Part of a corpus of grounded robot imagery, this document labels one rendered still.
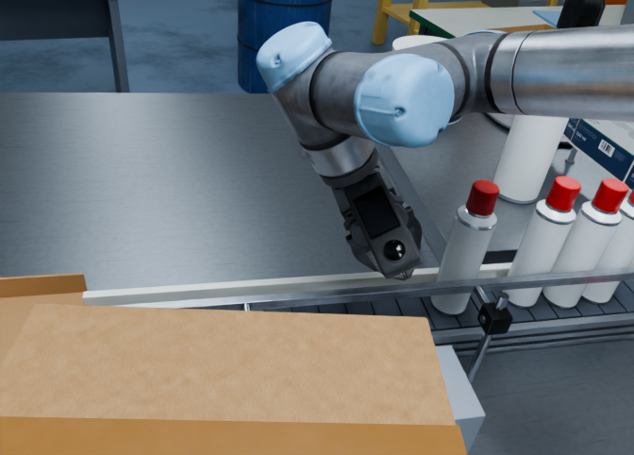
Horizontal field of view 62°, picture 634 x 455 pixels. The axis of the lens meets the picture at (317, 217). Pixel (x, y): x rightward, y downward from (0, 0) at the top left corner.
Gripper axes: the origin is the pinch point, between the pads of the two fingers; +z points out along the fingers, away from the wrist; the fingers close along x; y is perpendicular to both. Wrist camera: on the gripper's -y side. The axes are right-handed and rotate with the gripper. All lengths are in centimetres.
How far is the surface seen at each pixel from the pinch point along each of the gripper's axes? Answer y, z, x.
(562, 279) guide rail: -4.1, 9.4, -18.6
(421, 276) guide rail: 3.5, 5.3, -1.9
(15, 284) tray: 13, -19, 50
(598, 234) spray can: -2.2, 6.0, -25.1
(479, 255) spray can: -1.9, 0.3, -9.8
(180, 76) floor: 298, 63, 81
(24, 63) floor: 318, 14, 167
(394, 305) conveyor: 1.1, 5.9, 3.3
